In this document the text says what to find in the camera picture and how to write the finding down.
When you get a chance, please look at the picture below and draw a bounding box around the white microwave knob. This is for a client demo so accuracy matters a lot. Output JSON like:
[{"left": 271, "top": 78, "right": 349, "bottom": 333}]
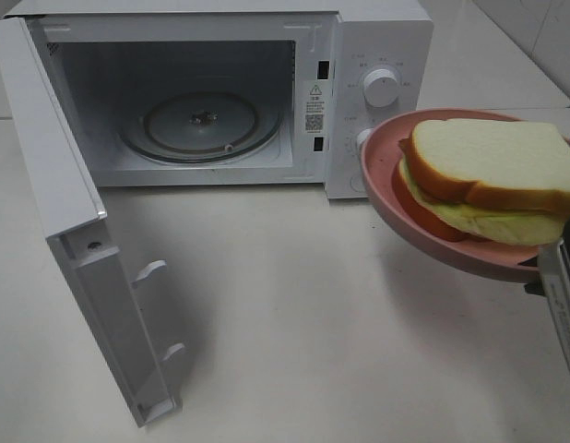
[
  {"left": 362, "top": 66, "right": 399, "bottom": 108},
  {"left": 356, "top": 128, "right": 373, "bottom": 150}
]

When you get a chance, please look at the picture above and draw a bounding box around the pink round plate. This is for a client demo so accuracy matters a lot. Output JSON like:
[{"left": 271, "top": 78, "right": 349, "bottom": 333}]
[{"left": 361, "top": 108, "right": 545, "bottom": 283}]

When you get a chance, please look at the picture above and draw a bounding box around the white bread sandwich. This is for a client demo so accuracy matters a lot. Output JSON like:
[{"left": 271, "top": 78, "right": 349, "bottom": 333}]
[{"left": 393, "top": 118, "right": 570, "bottom": 246}]

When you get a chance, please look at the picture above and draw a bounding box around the white microwave door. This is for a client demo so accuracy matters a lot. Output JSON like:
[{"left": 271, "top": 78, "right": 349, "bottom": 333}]
[{"left": 0, "top": 18, "right": 184, "bottom": 426}]

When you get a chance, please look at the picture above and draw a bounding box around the glass microwave turntable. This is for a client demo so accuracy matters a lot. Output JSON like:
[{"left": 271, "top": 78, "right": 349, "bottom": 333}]
[{"left": 119, "top": 90, "right": 283, "bottom": 164}]

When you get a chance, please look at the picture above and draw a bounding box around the white microwave oven body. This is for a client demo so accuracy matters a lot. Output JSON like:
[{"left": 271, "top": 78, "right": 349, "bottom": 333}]
[{"left": 1, "top": 1, "right": 433, "bottom": 198}]

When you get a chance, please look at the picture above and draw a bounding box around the white adjacent table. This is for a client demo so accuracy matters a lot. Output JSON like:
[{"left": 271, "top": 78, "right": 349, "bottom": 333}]
[{"left": 417, "top": 1, "right": 570, "bottom": 110}]

